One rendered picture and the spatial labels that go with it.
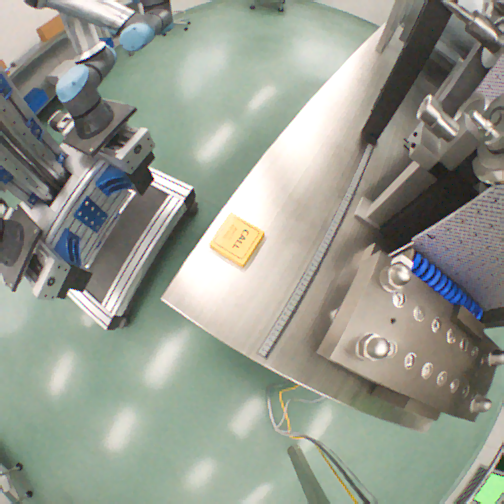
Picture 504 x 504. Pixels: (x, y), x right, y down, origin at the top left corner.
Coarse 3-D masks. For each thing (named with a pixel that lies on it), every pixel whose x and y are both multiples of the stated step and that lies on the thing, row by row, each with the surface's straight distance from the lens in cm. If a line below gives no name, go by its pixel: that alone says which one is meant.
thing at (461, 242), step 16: (496, 192) 29; (464, 208) 31; (480, 208) 30; (496, 208) 30; (448, 224) 33; (464, 224) 33; (480, 224) 32; (496, 224) 32; (416, 240) 37; (432, 240) 36; (448, 240) 36; (464, 240) 35; (480, 240) 35; (496, 240) 34; (432, 256) 40; (448, 256) 39; (464, 256) 38; (480, 256) 37; (496, 256) 37; (464, 272) 42; (480, 272) 41; (496, 272) 40; (480, 288) 45; (496, 288) 44; (496, 304) 50
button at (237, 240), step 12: (228, 216) 43; (228, 228) 42; (240, 228) 42; (252, 228) 42; (216, 240) 42; (228, 240) 41; (240, 240) 41; (252, 240) 41; (228, 252) 41; (240, 252) 41; (252, 252) 42; (240, 264) 41
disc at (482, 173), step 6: (474, 150) 35; (474, 156) 34; (474, 162) 33; (480, 162) 32; (474, 168) 33; (480, 168) 31; (486, 168) 30; (480, 174) 31; (486, 174) 30; (492, 174) 29; (498, 174) 28; (486, 180) 29; (492, 180) 28; (498, 180) 27
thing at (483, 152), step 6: (480, 144) 34; (480, 150) 33; (486, 150) 32; (480, 156) 32; (486, 156) 31; (492, 156) 30; (498, 156) 29; (486, 162) 30; (492, 162) 29; (498, 162) 28; (492, 168) 29; (498, 168) 28
